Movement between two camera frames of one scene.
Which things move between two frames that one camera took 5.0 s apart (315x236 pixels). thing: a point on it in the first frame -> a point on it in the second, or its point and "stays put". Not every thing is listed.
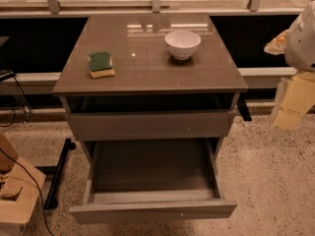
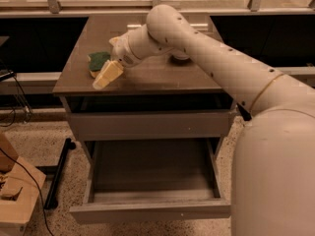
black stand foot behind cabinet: x=243 y=107 stays put
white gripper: x=302 y=48 -> x=120 y=53
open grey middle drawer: x=135 y=179 stays put
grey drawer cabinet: x=151 y=98 stays put
